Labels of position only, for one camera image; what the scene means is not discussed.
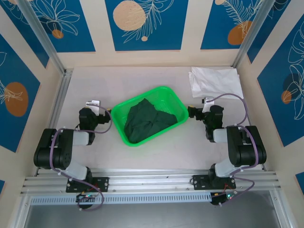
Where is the green plastic basket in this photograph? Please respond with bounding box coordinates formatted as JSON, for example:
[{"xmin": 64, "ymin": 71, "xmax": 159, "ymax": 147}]
[{"xmin": 111, "ymin": 85, "xmax": 190, "ymax": 148}]

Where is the dark green t-shirt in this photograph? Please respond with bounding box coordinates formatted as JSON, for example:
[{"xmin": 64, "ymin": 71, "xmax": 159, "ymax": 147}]
[{"xmin": 123, "ymin": 98, "xmax": 179, "ymax": 144}]

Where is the white folded t-shirt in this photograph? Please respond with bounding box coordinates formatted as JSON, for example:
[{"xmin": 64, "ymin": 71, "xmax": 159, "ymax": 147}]
[{"xmin": 188, "ymin": 66, "xmax": 245, "ymax": 100}]

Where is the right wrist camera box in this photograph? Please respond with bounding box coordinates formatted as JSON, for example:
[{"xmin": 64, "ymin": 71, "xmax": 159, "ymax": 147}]
[{"xmin": 201, "ymin": 96, "xmax": 215, "ymax": 114}]

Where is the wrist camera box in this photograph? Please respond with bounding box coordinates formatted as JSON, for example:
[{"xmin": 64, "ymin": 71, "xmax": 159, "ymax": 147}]
[
  {"xmin": 85, "ymin": 99, "xmax": 101, "ymax": 117},
  {"xmin": 201, "ymin": 96, "xmax": 215, "ymax": 114}
]

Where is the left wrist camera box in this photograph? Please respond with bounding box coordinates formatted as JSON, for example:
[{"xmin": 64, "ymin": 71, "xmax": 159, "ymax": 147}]
[{"xmin": 85, "ymin": 99, "xmax": 101, "ymax": 117}]

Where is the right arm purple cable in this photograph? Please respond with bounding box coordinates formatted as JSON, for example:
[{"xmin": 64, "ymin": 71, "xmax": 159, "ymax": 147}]
[{"xmin": 206, "ymin": 93, "xmax": 260, "ymax": 207}]

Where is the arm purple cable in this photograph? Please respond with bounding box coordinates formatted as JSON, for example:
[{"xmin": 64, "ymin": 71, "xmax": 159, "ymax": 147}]
[
  {"xmin": 206, "ymin": 93, "xmax": 260, "ymax": 207},
  {"xmin": 48, "ymin": 104, "xmax": 113, "ymax": 212}
]

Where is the aluminium side rail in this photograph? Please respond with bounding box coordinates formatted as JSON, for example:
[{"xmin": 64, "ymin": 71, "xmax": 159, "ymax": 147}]
[
  {"xmin": 237, "ymin": 67, "xmax": 268, "ymax": 172},
  {"xmin": 47, "ymin": 68, "xmax": 75, "ymax": 133}
]

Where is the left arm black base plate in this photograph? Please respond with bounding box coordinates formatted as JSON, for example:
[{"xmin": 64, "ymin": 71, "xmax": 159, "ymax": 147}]
[{"xmin": 66, "ymin": 177, "xmax": 110, "ymax": 193}]

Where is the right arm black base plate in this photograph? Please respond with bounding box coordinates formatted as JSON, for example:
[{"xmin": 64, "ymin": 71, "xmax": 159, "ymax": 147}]
[{"xmin": 192, "ymin": 174, "xmax": 237, "ymax": 190}]

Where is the aluminium mounting rail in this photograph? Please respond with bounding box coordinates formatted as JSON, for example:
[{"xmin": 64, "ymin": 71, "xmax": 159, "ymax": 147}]
[{"xmin": 20, "ymin": 168, "xmax": 283, "ymax": 196}]

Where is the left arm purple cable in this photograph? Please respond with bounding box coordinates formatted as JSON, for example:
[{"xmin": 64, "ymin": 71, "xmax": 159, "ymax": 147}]
[{"xmin": 48, "ymin": 104, "xmax": 113, "ymax": 212}]

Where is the aluminium frame post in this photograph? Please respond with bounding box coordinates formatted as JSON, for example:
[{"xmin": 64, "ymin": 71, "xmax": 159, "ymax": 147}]
[
  {"xmin": 231, "ymin": 0, "xmax": 274, "ymax": 69},
  {"xmin": 17, "ymin": 0, "xmax": 67, "ymax": 75}
]

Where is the grey slotted cable duct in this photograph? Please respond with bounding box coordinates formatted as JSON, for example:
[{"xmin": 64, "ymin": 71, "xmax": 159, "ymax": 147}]
[{"xmin": 30, "ymin": 192, "xmax": 212, "ymax": 206}]

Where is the aluminium frame bar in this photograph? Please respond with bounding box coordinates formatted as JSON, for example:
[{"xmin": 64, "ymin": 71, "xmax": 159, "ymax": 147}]
[
  {"xmin": 269, "ymin": 190, "xmax": 297, "ymax": 228},
  {"xmin": 7, "ymin": 194, "xmax": 33, "ymax": 228}
]

